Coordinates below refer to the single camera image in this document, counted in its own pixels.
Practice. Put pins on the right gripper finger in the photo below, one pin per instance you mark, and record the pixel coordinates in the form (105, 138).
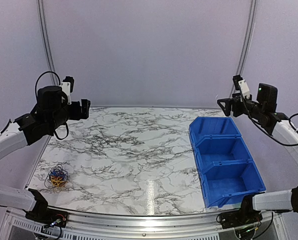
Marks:
(227, 108)
(225, 102)

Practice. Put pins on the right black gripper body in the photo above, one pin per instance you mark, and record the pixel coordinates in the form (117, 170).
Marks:
(237, 111)

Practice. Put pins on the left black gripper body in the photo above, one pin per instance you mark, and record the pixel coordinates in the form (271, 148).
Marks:
(59, 117)

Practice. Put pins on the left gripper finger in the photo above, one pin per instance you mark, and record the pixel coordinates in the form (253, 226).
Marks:
(84, 112)
(85, 104)

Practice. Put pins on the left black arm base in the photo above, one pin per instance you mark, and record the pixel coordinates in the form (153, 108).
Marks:
(43, 214)

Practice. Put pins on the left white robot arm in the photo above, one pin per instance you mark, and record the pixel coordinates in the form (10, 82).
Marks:
(23, 131)

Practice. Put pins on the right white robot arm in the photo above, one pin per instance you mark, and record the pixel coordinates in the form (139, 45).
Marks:
(278, 127)

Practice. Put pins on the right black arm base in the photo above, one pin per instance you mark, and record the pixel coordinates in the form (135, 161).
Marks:
(244, 215)

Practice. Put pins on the far blue storage bin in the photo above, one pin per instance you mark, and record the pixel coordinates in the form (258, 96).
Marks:
(207, 126)

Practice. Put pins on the blue storage bin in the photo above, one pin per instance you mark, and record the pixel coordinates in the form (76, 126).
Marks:
(207, 126)
(220, 149)
(227, 182)

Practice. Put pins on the middle blue storage bin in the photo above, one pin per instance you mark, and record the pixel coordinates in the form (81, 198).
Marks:
(220, 149)

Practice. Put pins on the near blue storage bin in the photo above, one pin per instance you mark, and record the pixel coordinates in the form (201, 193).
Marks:
(227, 182)

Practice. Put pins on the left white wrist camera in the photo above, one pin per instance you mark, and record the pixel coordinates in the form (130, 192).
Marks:
(67, 87)

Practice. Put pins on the right aluminium corner post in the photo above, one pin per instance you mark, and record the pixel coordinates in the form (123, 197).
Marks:
(248, 36)

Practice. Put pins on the aluminium corner post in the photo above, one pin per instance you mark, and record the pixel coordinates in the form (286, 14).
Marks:
(44, 35)
(248, 36)

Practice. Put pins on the left aluminium corner post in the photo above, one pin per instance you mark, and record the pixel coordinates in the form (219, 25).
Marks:
(44, 35)

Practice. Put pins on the aluminium front frame rail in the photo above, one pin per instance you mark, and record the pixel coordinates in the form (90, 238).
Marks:
(92, 226)

